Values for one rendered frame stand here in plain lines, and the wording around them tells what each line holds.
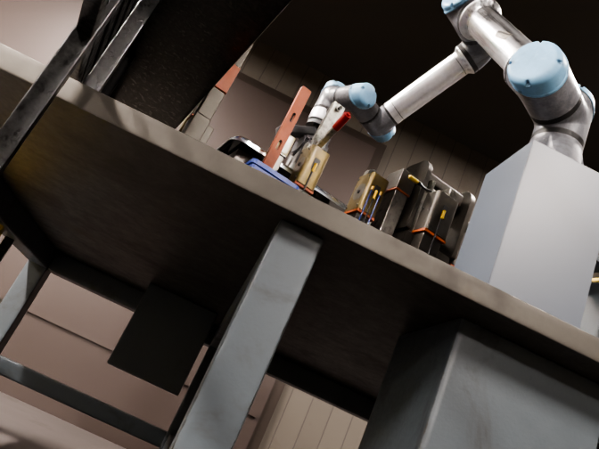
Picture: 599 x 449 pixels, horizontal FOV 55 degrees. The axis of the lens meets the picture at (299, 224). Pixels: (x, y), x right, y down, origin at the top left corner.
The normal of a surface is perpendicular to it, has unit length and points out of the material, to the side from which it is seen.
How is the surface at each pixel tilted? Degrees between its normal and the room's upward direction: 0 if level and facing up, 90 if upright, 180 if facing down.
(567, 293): 90
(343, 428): 90
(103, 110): 90
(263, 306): 90
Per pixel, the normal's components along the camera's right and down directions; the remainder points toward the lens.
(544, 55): -0.58, -0.43
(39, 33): 0.20, -0.29
